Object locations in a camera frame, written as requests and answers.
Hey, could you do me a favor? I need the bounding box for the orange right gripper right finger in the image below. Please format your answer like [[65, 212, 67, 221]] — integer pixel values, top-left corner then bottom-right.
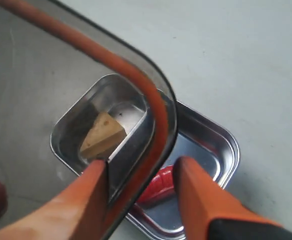
[[173, 156, 280, 240]]

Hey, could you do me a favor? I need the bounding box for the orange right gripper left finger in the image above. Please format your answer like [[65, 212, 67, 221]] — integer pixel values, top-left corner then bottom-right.
[[0, 160, 107, 240]]

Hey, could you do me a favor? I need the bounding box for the red toy sausage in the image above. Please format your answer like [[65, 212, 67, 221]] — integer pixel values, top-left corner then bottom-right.
[[136, 165, 175, 205]]

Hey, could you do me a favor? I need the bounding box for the stainless steel lunch box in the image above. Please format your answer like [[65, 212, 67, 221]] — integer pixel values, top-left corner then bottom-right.
[[50, 74, 240, 240]]

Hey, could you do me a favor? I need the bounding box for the yellow toy cheese wedge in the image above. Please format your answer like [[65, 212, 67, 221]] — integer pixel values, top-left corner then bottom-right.
[[80, 112, 126, 159]]

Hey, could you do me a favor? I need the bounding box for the dark transparent box lid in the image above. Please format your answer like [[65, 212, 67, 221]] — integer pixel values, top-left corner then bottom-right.
[[0, 0, 177, 240]]

